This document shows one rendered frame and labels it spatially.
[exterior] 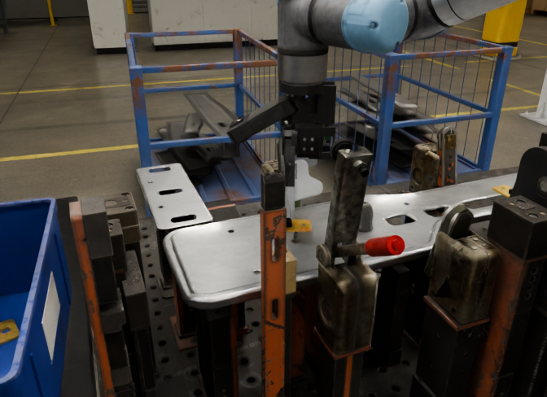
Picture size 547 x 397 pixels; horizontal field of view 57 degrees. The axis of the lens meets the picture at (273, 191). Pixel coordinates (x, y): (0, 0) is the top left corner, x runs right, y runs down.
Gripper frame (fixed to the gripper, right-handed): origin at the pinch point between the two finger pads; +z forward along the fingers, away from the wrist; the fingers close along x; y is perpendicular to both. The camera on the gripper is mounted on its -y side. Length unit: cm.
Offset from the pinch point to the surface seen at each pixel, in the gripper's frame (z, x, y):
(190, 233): 5.2, -2.5, -16.2
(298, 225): 4.9, -0.4, 2.0
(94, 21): 56, 722, -277
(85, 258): -9.8, -33.3, -21.0
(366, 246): -6.7, -26.0, 8.7
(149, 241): 35, 45, -37
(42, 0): 54, 1071, -500
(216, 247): 5.2, -7.1, -11.3
